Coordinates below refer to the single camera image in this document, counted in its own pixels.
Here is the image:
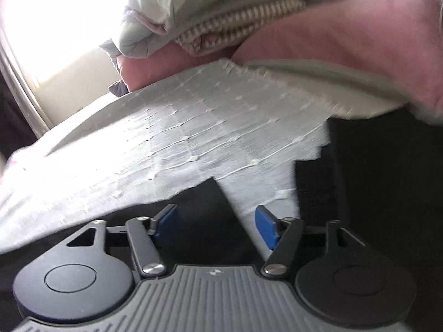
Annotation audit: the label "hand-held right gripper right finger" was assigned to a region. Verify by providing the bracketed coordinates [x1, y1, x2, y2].
[254, 206, 367, 279]

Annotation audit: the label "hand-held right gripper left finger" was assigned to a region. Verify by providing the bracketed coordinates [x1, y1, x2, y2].
[66, 204, 179, 279]

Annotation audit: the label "black pants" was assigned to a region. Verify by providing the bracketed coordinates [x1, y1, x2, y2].
[0, 111, 443, 332]

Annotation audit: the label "grey checked bedspread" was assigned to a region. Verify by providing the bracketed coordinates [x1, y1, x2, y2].
[0, 59, 350, 254]

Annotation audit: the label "lavender cloth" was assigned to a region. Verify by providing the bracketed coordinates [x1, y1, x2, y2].
[107, 79, 130, 98]

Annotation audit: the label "pink pillow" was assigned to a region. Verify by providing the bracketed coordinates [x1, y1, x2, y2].
[116, 43, 243, 93]

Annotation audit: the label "grey curtain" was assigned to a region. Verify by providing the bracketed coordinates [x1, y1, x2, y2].
[0, 36, 53, 136]

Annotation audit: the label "pink blanket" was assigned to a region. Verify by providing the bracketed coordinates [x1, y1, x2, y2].
[231, 0, 443, 112]

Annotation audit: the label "striped blanket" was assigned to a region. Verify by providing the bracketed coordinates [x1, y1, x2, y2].
[172, 0, 307, 58]

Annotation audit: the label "grey quilt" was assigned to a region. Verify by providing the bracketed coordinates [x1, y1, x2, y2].
[118, 0, 307, 58]

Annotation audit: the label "window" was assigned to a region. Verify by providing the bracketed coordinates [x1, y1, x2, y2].
[0, 0, 139, 87]

